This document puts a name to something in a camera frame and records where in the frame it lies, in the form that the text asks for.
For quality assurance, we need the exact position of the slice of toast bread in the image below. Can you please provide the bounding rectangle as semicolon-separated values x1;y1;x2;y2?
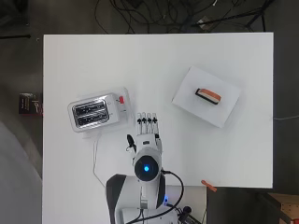
198;88;222;104

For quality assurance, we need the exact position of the white toaster power cable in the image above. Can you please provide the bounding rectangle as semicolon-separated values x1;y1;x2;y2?
92;132;107;189

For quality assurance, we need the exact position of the thin white cable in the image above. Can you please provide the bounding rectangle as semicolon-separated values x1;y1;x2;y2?
273;114;299;121

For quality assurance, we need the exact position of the black block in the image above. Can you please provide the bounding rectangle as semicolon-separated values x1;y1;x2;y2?
194;88;221;106

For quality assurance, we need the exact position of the tangle of black floor cables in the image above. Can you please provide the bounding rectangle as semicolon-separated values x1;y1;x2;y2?
93;0;219;35

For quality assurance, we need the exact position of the grey hanging sheet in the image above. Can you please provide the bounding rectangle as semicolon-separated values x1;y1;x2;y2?
0;120;43;224

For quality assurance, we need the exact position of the black rod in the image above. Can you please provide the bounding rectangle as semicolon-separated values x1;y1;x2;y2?
0;34;32;40

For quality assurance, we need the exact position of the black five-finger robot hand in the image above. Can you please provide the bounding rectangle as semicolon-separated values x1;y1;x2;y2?
125;111;164;154

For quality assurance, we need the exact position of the small black clamp knob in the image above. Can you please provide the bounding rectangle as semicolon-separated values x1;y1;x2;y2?
178;204;193;224

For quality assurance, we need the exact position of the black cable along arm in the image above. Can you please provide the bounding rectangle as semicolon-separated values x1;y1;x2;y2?
124;169;185;224

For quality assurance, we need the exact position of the steel toaster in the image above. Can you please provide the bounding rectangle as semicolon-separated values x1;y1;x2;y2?
67;88;131;133

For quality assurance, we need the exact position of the orange tape strip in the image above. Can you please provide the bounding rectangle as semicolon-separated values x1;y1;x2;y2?
200;179;218;192

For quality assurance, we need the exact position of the white flat box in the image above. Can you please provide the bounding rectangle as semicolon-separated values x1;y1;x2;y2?
171;64;242;129

